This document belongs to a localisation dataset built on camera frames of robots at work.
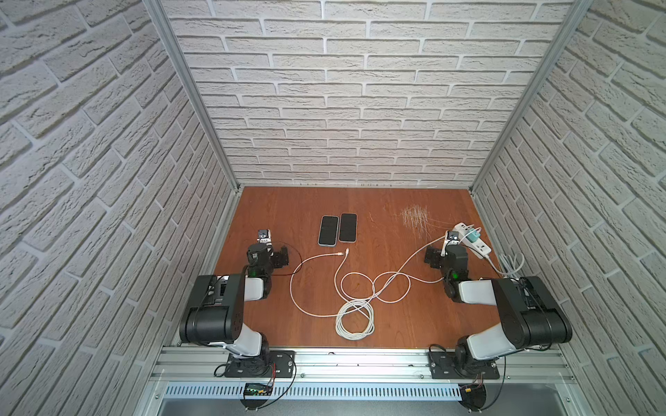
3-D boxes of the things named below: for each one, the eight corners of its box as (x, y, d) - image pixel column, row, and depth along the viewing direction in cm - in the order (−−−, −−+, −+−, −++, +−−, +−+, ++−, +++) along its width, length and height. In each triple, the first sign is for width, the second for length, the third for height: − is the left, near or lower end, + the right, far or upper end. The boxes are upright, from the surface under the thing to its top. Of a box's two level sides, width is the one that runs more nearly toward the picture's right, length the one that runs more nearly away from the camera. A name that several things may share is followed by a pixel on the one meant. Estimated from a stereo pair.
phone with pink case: (339, 243, 103) (339, 240, 101) (339, 215, 112) (339, 212, 110) (358, 243, 103) (358, 240, 102) (357, 215, 112) (357, 212, 111)
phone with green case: (317, 246, 102) (317, 243, 100) (319, 218, 111) (319, 215, 109) (338, 246, 102) (338, 243, 100) (338, 218, 111) (338, 215, 109)
